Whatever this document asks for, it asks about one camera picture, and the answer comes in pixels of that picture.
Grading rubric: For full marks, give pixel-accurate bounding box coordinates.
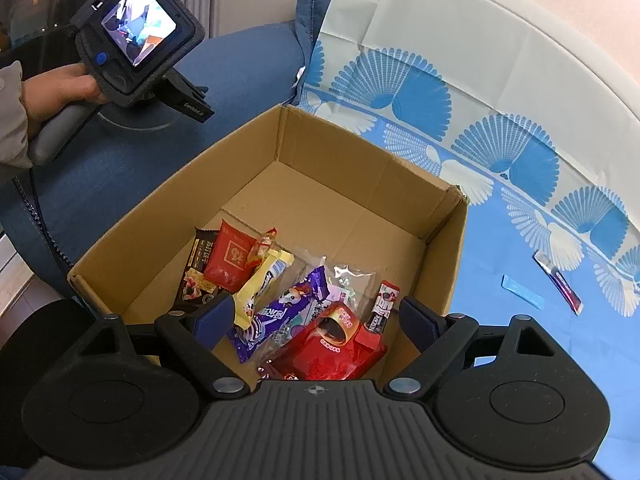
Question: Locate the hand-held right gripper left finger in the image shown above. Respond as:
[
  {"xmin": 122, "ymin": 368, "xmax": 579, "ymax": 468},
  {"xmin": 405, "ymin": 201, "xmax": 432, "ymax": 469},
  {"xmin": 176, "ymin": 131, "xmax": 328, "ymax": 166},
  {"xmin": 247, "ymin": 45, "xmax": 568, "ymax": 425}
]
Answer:
[{"xmin": 82, "ymin": 292, "xmax": 251, "ymax": 402}]

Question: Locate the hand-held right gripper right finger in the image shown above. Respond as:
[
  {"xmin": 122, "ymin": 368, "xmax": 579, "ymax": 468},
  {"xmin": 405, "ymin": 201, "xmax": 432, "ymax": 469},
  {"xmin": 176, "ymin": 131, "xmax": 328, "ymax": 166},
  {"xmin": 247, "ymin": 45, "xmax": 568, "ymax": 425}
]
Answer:
[{"xmin": 382, "ymin": 295, "xmax": 566, "ymax": 402}]

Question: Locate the dark brown snack bar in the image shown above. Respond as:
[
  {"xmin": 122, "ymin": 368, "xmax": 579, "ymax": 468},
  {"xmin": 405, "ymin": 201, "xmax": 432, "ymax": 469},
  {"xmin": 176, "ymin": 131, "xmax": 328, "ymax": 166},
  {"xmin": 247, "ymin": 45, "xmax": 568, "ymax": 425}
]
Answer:
[{"xmin": 181, "ymin": 227, "xmax": 222, "ymax": 312}]

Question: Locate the yellow snack packet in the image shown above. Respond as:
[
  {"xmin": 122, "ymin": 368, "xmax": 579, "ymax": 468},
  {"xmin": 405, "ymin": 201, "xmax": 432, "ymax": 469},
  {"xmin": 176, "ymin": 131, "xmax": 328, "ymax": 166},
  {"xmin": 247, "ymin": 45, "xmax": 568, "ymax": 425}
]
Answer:
[{"xmin": 231, "ymin": 248, "xmax": 295, "ymax": 332}]

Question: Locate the red square snack packet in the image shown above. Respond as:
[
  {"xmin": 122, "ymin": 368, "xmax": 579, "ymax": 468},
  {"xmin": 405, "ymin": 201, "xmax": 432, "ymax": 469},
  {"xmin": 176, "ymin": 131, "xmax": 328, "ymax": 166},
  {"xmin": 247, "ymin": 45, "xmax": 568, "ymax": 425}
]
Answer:
[{"xmin": 203, "ymin": 219, "xmax": 254, "ymax": 292}]

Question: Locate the purple snack packet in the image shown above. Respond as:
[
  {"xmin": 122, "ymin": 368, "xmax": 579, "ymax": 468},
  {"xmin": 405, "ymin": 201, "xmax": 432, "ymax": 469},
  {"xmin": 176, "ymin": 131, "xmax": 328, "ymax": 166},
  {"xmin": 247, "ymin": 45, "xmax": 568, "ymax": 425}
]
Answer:
[{"xmin": 227, "ymin": 265, "xmax": 329, "ymax": 364}]

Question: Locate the clear plastic candy bag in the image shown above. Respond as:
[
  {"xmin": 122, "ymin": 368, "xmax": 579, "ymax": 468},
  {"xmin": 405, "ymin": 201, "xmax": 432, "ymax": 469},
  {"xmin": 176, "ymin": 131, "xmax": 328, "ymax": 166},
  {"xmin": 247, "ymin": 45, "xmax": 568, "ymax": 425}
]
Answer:
[{"xmin": 294, "ymin": 245, "xmax": 377, "ymax": 321}]

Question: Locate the large red coffee packet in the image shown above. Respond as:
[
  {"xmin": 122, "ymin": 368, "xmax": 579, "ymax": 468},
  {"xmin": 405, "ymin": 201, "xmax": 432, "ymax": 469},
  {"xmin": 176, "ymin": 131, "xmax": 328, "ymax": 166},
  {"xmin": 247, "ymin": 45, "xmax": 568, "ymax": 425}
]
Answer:
[{"xmin": 259, "ymin": 301, "xmax": 389, "ymax": 382}]

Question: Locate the brown cardboard box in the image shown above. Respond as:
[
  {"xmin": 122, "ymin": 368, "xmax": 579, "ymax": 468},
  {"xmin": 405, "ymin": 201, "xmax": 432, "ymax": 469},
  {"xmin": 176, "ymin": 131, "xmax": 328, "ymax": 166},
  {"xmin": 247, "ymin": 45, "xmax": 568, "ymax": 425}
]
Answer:
[{"xmin": 67, "ymin": 104, "xmax": 470, "ymax": 392}]

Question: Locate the person's left hand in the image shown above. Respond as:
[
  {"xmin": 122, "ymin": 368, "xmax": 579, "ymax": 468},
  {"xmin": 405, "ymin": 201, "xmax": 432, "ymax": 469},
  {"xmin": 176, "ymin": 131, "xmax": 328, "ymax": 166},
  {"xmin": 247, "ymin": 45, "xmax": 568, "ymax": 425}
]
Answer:
[{"xmin": 22, "ymin": 62, "xmax": 109, "ymax": 137}]

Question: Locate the blue fan-print sheet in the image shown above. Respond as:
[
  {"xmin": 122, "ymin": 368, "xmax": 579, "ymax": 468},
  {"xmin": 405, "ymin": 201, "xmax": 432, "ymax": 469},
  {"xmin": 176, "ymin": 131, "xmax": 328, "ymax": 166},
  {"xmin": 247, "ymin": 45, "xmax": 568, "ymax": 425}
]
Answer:
[{"xmin": 290, "ymin": 0, "xmax": 640, "ymax": 463}]

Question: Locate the light blue stick sachet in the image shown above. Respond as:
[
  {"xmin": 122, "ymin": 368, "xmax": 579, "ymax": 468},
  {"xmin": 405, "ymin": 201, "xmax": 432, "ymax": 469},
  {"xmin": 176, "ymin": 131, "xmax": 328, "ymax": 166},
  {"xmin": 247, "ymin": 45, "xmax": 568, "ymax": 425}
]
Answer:
[{"xmin": 501, "ymin": 274, "xmax": 544, "ymax": 312}]

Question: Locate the blue fabric cushion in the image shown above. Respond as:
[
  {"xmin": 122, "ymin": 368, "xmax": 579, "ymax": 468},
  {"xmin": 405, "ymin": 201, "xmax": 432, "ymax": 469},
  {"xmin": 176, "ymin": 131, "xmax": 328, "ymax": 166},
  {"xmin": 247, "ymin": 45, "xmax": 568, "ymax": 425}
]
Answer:
[{"xmin": 295, "ymin": 0, "xmax": 352, "ymax": 107}]

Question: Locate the black coiled cable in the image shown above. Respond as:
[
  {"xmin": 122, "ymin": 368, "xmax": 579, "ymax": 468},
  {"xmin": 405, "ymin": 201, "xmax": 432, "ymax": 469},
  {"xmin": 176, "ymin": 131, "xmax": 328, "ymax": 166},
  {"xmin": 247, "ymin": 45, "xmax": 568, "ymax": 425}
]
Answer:
[{"xmin": 12, "ymin": 164, "xmax": 77, "ymax": 277}]

